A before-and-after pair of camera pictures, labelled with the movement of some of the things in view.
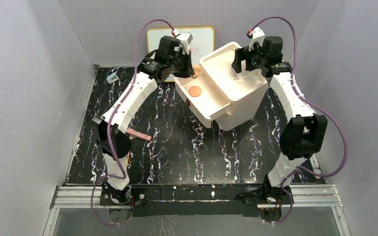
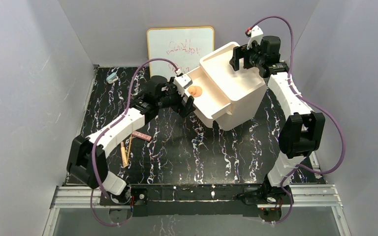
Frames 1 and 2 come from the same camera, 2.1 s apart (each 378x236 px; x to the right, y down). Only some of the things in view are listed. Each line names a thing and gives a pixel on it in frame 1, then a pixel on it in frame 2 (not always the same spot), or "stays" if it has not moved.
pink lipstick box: [139, 134] stays
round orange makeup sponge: [195, 91] stays
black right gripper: [241, 61] stays
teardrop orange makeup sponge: [197, 69] -> [192, 90]
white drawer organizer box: [245, 91] stays
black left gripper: [182, 67] -> [182, 102]
